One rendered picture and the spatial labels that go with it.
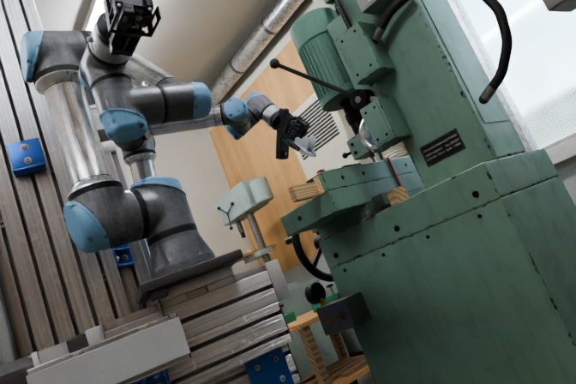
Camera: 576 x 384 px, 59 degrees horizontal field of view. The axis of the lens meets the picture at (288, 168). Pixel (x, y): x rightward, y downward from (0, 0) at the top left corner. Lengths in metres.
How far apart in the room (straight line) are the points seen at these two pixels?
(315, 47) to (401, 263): 0.75
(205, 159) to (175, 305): 3.84
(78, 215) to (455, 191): 0.85
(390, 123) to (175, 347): 0.78
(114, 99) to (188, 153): 3.92
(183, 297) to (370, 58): 0.79
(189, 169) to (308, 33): 3.24
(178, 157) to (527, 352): 3.92
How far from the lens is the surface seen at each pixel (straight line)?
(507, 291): 1.30
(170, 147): 4.83
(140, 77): 1.13
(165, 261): 1.16
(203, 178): 4.82
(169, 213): 1.17
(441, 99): 1.41
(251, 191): 3.86
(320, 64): 1.68
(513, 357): 1.35
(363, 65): 1.45
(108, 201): 1.14
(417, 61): 1.45
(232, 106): 1.71
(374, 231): 1.43
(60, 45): 1.30
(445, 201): 1.31
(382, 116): 1.40
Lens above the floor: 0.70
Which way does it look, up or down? 13 degrees up
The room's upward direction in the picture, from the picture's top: 22 degrees counter-clockwise
